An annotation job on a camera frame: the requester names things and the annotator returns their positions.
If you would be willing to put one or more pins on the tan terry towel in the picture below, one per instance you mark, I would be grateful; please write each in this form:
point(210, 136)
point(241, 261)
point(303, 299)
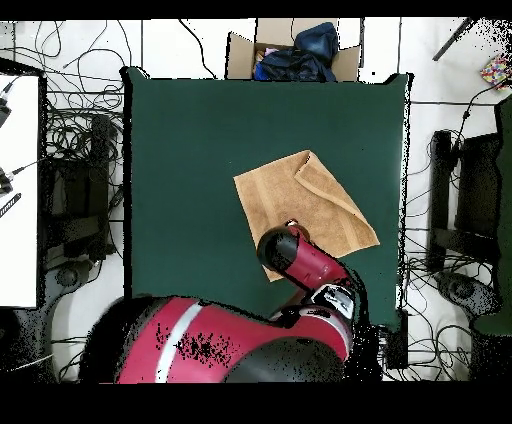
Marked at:
point(280, 192)

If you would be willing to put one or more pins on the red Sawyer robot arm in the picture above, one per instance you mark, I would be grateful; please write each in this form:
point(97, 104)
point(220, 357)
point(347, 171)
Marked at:
point(240, 332)

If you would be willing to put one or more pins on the dark green table cloth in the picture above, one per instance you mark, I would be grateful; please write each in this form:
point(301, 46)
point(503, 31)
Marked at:
point(192, 160)

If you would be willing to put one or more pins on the black power box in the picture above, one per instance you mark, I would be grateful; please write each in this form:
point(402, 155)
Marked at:
point(396, 340)

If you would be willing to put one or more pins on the black metal stand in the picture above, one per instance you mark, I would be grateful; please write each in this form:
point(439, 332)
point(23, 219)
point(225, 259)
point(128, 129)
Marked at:
point(98, 180)
point(440, 180)

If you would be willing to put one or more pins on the dark navy garment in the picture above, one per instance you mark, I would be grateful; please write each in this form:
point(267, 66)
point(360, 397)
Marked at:
point(292, 66)

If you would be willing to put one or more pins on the open cardboard box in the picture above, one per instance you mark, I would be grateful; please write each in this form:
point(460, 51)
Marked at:
point(240, 56)

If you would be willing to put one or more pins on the blue denim jeans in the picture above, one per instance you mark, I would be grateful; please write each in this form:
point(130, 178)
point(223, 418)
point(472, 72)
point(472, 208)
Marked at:
point(318, 40)

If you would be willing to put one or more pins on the grey metal bar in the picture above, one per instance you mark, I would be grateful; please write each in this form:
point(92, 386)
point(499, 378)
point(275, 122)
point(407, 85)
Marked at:
point(454, 40)

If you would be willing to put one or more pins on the multicoloured patterned cloth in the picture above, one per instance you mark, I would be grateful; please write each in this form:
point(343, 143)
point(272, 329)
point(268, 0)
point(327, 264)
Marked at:
point(496, 72)

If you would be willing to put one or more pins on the white side table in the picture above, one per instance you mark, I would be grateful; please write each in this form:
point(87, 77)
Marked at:
point(18, 200)

